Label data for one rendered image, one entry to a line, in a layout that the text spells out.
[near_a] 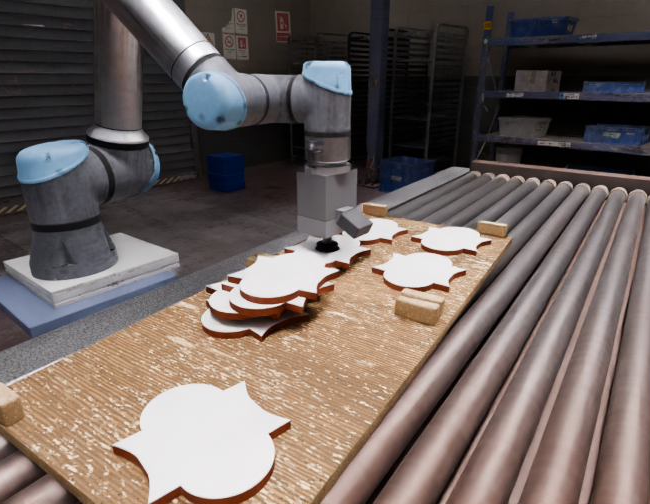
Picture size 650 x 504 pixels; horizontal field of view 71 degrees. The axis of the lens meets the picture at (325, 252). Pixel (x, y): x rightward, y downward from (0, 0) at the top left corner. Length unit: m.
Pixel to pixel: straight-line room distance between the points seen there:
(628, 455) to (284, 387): 0.33
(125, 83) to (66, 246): 0.32
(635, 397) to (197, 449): 0.45
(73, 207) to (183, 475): 0.61
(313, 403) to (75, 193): 0.61
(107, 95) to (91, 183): 0.17
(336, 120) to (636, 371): 0.51
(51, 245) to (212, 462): 0.61
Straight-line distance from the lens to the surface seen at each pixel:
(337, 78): 0.72
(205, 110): 0.64
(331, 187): 0.73
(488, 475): 0.46
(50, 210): 0.92
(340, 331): 0.59
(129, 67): 0.97
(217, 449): 0.43
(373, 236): 0.90
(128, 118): 0.99
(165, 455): 0.43
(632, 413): 0.58
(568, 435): 0.52
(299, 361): 0.54
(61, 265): 0.94
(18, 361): 0.68
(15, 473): 0.52
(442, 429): 0.49
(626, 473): 0.51
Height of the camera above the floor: 1.24
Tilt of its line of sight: 21 degrees down
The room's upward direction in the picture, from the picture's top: straight up
